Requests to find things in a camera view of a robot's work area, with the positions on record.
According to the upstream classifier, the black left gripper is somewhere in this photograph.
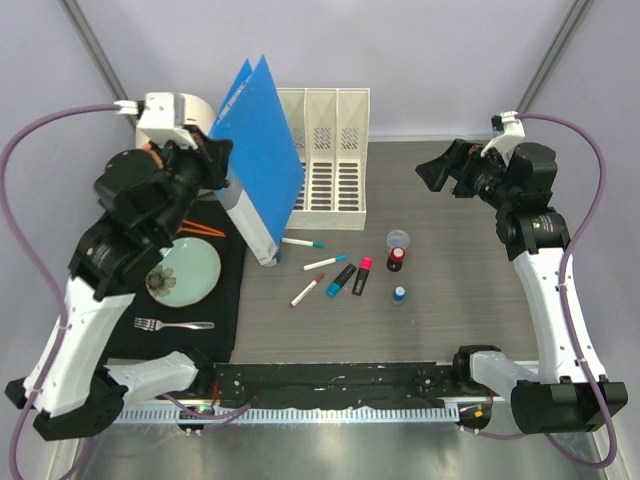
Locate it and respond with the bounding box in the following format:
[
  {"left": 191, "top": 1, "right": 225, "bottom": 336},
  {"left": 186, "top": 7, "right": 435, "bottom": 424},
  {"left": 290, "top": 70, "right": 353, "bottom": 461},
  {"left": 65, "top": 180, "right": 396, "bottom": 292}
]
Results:
[{"left": 149, "top": 125, "right": 233, "bottom": 243}]

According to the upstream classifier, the white marker red cap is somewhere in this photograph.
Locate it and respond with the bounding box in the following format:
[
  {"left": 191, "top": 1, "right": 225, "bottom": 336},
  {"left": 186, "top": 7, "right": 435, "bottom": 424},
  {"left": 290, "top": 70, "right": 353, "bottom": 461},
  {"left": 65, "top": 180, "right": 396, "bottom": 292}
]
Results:
[{"left": 289, "top": 273, "right": 325, "bottom": 308}]

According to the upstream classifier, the black cloth mat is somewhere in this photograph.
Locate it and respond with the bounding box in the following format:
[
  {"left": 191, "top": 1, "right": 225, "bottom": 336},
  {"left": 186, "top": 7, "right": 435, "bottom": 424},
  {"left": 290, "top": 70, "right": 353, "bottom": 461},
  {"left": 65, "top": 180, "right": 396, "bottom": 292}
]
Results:
[{"left": 103, "top": 200, "right": 246, "bottom": 363}]

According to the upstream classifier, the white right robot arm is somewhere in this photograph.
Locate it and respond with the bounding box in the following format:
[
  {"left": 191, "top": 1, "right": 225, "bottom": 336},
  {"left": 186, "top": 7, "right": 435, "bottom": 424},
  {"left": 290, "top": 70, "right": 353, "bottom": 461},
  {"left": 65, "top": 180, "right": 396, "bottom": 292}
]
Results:
[{"left": 416, "top": 139, "right": 628, "bottom": 434}]

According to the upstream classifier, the small blue cap bottle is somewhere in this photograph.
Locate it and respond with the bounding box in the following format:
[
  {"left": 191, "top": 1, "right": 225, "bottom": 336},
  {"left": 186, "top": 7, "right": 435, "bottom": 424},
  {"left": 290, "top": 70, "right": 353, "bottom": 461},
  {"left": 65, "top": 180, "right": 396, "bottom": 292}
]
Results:
[{"left": 391, "top": 285, "right": 407, "bottom": 304}]

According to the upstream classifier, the cream perforated file organizer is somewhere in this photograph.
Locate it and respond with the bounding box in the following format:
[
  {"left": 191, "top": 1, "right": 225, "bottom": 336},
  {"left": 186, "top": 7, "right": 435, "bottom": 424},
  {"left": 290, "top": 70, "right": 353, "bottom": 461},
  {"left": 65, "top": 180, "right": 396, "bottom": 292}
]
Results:
[{"left": 277, "top": 88, "right": 370, "bottom": 231}]

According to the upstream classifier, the white slotted cable duct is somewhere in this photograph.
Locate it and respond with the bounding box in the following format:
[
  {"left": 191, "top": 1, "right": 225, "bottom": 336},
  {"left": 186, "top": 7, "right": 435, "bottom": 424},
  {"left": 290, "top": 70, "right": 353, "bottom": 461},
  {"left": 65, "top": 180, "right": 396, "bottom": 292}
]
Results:
[{"left": 115, "top": 403, "right": 459, "bottom": 425}]

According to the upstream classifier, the black mounting rail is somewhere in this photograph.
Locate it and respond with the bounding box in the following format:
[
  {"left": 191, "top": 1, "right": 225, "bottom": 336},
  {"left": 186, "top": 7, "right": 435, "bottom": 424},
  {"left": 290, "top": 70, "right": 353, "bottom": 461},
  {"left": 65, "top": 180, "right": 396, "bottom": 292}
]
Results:
[{"left": 154, "top": 360, "right": 511, "bottom": 410}]

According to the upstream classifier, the white marker green cap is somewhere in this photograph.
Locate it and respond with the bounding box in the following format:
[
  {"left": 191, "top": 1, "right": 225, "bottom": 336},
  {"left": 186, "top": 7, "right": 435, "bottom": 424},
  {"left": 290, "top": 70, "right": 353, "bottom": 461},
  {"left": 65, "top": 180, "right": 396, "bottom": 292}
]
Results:
[{"left": 281, "top": 237, "right": 324, "bottom": 249}]

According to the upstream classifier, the red black stamp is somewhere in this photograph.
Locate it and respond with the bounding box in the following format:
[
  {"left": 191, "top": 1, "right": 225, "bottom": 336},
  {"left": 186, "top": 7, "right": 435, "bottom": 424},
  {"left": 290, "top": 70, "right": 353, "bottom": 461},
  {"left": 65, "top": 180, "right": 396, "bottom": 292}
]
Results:
[{"left": 386, "top": 246, "right": 406, "bottom": 272}]

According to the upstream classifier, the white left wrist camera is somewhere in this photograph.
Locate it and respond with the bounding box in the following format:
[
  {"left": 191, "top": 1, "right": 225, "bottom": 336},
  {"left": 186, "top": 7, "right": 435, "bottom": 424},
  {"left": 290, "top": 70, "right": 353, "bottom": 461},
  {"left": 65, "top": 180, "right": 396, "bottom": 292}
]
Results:
[{"left": 113, "top": 92, "right": 197, "bottom": 149}]

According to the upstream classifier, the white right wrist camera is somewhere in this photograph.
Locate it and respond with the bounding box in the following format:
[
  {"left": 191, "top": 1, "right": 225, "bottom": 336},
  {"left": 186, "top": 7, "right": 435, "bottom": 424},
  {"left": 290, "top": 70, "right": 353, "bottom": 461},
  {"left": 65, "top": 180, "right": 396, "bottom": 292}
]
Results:
[{"left": 480, "top": 111, "right": 525, "bottom": 157}]

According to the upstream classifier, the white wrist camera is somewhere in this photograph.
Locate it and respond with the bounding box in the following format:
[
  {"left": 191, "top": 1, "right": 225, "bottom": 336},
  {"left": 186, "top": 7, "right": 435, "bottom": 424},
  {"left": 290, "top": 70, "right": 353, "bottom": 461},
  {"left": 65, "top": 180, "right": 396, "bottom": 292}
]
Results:
[
  {"left": 480, "top": 111, "right": 525, "bottom": 157},
  {"left": 113, "top": 92, "right": 197, "bottom": 149}
]

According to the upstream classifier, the metal spoon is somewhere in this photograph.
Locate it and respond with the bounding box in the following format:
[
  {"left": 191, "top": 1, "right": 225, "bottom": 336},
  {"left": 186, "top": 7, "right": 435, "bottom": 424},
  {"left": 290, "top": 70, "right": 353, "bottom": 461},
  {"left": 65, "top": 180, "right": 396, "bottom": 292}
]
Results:
[{"left": 133, "top": 317, "right": 215, "bottom": 332}]

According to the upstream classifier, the pink black highlighter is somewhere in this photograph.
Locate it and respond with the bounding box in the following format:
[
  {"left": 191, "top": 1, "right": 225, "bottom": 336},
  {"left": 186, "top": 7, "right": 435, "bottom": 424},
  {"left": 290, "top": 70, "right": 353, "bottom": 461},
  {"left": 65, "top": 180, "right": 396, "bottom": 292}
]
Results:
[{"left": 352, "top": 257, "right": 373, "bottom": 296}]

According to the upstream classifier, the blue black highlighter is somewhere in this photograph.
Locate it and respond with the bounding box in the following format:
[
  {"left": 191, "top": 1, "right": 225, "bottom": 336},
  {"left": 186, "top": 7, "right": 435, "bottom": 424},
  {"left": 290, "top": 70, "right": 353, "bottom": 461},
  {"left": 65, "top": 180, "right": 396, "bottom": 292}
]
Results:
[{"left": 325, "top": 263, "right": 356, "bottom": 298}]

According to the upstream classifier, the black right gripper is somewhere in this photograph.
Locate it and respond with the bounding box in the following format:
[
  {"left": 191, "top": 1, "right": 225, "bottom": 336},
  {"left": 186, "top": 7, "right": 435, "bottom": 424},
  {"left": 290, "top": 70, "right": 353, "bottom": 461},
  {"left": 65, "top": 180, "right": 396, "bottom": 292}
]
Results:
[{"left": 416, "top": 139, "right": 518, "bottom": 211}]

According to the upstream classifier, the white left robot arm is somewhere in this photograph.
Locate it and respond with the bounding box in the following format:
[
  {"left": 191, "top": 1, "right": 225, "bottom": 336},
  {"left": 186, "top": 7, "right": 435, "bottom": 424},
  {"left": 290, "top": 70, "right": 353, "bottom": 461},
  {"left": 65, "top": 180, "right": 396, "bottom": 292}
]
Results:
[{"left": 5, "top": 134, "right": 233, "bottom": 441}]

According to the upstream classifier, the white marker blue cap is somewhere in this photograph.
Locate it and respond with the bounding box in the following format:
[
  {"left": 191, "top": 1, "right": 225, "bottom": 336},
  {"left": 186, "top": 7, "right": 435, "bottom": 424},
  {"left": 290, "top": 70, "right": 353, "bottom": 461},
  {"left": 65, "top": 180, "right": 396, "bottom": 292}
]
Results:
[{"left": 301, "top": 255, "right": 347, "bottom": 272}]

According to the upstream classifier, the clear jar with lid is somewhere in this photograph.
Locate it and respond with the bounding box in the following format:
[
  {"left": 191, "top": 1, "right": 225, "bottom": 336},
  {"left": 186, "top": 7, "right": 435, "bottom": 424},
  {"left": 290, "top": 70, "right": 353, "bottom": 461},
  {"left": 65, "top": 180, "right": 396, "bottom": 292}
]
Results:
[{"left": 386, "top": 229, "right": 410, "bottom": 252}]

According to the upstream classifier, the blue plastic folder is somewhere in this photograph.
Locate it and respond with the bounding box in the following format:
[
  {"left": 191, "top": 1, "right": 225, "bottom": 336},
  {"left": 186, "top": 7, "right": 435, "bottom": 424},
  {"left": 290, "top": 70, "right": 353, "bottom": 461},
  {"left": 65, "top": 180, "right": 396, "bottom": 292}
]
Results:
[{"left": 209, "top": 57, "right": 305, "bottom": 266}]

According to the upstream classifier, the pale green plate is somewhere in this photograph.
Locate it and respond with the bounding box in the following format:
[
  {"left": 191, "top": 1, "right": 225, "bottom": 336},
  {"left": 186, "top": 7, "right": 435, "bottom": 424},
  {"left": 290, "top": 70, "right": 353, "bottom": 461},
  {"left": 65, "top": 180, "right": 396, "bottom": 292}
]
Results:
[{"left": 145, "top": 237, "right": 222, "bottom": 308}]

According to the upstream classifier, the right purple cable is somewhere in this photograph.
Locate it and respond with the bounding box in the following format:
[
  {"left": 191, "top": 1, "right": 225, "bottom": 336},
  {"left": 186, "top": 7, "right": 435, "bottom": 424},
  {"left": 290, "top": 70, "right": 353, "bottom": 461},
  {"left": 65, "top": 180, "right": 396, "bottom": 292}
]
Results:
[{"left": 474, "top": 113, "right": 619, "bottom": 469}]

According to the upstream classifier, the cream round drawer cabinet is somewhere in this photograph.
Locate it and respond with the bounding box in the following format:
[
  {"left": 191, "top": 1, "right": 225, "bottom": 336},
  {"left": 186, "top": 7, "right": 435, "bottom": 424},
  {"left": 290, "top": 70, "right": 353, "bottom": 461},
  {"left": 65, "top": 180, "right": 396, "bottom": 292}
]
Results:
[{"left": 136, "top": 93, "right": 214, "bottom": 147}]

